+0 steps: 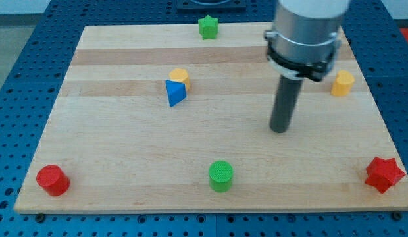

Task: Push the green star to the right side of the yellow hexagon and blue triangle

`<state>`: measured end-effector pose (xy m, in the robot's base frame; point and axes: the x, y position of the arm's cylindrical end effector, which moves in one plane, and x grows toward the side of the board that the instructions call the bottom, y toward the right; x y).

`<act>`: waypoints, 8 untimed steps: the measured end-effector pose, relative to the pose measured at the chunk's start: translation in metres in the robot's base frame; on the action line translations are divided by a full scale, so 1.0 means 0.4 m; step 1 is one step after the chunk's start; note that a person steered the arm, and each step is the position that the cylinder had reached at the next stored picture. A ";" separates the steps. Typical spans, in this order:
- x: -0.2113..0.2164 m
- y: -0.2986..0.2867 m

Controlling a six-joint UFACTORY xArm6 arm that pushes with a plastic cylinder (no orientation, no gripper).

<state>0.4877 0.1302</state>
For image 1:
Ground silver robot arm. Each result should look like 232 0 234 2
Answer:
265 0 351 82

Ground blue triangle block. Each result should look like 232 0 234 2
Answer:
165 80 187 107

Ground yellow hexagon block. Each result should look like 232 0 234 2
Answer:
168 68 190 91

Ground green star block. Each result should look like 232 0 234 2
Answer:
198 15 219 40

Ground red star block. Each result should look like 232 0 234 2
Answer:
365 157 406 194

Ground green cylinder block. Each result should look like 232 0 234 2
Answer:
208 160 234 192

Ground wooden board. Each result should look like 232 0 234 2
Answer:
14 22 408 214

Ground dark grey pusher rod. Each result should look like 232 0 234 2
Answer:
270 76 303 133

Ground red cylinder block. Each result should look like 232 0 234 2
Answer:
36 165 70 196

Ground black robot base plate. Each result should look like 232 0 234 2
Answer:
176 0 247 10

